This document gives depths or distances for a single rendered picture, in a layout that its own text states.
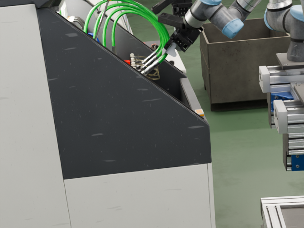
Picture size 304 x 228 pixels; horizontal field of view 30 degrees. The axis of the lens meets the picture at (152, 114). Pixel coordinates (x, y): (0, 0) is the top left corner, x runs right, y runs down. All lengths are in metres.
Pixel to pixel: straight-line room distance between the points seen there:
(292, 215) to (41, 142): 1.43
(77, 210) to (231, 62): 2.85
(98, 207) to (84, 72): 0.56
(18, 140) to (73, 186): 0.28
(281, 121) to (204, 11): 0.50
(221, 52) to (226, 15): 2.77
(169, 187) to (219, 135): 2.32
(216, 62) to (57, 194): 2.84
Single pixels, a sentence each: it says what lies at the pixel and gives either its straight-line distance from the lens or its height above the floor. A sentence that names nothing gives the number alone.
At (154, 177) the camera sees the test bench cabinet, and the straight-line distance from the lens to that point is 2.23.
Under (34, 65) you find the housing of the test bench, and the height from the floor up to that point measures 1.25.
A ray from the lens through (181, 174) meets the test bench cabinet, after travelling 2.24.
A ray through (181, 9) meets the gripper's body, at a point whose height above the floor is 1.35.
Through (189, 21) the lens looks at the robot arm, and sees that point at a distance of 2.12.
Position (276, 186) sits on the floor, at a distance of 3.75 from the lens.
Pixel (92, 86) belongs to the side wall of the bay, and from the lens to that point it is 2.09.
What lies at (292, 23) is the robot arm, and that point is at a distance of 2.63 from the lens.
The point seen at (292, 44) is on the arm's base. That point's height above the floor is 1.11.
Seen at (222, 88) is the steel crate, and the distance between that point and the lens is 4.92.
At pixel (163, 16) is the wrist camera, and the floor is 1.35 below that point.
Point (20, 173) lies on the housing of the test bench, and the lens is 2.24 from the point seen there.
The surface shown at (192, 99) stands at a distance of 2.47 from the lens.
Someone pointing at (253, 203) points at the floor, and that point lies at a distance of 3.56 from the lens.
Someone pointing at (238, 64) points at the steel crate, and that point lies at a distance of 4.87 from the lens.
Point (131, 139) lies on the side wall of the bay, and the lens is 2.16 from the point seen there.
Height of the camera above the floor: 1.75
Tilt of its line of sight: 20 degrees down
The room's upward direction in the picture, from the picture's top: 5 degrees counter-clockwise
